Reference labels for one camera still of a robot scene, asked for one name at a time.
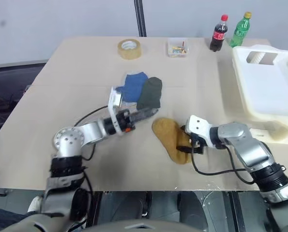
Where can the cola bottle red cap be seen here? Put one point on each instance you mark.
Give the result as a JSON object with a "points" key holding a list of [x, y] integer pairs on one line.
{"points": [[218, 32]]}

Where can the beige packing tape roll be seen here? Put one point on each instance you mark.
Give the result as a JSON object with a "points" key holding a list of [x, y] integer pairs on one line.
{"points": [[130, 49]]}

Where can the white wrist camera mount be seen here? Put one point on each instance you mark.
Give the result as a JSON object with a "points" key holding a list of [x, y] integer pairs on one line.
{"points": [[114, 101], [198, 126]]}

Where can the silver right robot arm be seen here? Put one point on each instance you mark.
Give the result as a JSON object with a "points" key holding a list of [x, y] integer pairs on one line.
{"points": [[255, 154]]}

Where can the clear plastic small-parts box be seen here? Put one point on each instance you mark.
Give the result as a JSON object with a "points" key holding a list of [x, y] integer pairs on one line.
{"points": [[178, 47]]}

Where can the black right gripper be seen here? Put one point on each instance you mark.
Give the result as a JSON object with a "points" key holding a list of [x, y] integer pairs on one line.
{"points": [[197, 143]]}

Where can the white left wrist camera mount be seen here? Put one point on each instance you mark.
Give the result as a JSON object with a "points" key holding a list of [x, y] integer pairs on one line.
{"points": [[114, 101]]}

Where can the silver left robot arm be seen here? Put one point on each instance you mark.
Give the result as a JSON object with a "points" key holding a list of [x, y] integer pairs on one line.
{"points": [[68, 149]]}

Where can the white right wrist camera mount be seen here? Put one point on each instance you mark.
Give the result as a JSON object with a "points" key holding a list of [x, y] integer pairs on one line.
{"points": [[198, 126]]}

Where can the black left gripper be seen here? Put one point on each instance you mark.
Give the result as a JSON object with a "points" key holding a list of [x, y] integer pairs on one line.
{"points": [[124, 120]]}

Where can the white shoe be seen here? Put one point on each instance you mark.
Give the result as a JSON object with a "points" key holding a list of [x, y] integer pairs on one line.
{"points": [[35, 204]]}

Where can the black vertical post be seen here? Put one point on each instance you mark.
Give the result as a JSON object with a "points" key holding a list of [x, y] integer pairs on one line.
{"points": [[140, 18]]}

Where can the green soda bottle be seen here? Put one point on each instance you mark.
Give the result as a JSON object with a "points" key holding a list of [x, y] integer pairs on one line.
{"points": [[240, 29]]}

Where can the dark green sock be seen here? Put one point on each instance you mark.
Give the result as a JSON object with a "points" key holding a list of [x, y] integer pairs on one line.
{"points": [[151, 94]]}

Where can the mustard yellow sock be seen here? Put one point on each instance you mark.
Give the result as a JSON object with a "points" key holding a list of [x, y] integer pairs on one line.
{"points": [[170, 137]]}

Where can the beige perforated board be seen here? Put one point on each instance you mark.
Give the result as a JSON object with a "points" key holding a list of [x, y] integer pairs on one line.
{"points": [[274, 136]]}

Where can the white plastic bin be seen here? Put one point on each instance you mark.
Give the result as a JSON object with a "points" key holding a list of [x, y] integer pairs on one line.
{"points": [[267, 82]]}

